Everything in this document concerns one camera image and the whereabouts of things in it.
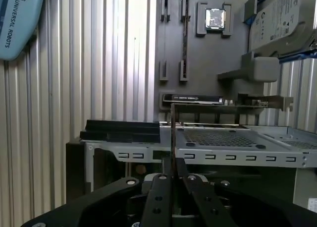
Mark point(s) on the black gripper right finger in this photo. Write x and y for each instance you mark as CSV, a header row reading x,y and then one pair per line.
x,y
200,202

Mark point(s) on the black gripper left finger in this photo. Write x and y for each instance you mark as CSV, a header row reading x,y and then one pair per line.
x,y
158,202

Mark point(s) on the black open PC case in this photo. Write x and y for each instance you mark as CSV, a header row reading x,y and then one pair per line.
x,y
223,157

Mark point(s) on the grey parts rack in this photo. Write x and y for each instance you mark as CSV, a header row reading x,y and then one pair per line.
x,y
223,51

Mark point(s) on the silver CPU chip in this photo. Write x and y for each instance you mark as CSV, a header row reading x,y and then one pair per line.
x,y
215,18

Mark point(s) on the hard disk in blue carrier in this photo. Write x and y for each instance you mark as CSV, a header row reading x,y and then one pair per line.
x,y
277,21

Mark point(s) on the graphics card with metal bracket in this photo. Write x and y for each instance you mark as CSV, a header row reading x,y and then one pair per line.
x,y
193,98

